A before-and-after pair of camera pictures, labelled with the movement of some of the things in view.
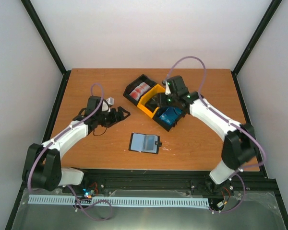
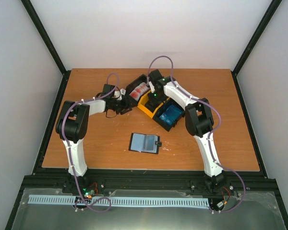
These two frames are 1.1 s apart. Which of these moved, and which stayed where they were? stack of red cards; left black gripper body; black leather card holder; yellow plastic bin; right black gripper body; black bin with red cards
Moved: right black gripper body; left black gripper body
Stayed: black bin with red cards; yellow plastic bin; stack of red cards; black leather card holder
